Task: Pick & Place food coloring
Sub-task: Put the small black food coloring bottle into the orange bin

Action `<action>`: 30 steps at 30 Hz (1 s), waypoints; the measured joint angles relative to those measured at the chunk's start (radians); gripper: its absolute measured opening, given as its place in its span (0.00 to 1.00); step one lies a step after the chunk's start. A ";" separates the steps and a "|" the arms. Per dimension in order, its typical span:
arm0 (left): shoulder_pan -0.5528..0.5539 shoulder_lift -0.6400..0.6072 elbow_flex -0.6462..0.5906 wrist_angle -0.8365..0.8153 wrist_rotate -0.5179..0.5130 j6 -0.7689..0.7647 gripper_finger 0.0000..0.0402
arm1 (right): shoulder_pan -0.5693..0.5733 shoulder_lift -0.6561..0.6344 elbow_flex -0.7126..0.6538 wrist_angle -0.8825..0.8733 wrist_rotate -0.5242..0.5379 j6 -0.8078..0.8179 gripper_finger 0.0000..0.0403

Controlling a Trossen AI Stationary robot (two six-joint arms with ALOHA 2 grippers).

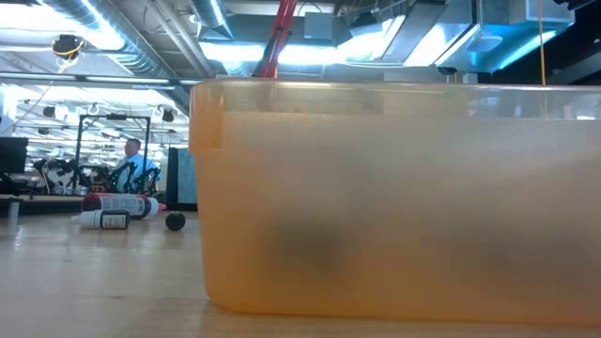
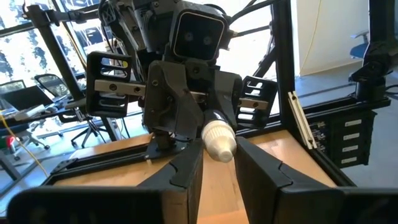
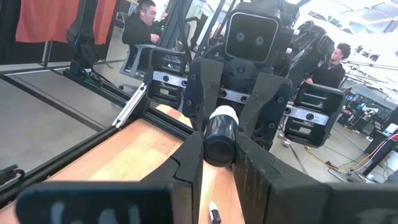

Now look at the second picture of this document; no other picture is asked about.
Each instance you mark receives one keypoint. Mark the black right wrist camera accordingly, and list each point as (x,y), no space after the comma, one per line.
(199,37)

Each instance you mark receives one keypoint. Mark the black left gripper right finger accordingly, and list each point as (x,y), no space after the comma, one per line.
(295,199)

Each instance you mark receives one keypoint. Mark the black laptop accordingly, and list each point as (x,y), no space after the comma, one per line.
(25,98)

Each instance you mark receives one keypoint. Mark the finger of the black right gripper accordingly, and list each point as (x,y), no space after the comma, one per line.
(171,105)
(228,99)

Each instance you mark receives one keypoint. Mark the black controller box white labels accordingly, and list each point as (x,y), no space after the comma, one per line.
(329,146)

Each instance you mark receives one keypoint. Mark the silver metal bracket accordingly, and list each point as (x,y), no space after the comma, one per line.
(301,121)

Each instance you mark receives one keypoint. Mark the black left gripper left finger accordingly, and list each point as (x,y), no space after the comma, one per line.
(93,207)

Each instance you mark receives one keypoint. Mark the black mesh office chair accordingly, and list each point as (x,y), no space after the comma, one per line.
(53,84)

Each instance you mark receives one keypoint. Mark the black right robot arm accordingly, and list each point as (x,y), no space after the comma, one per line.
(152,25)

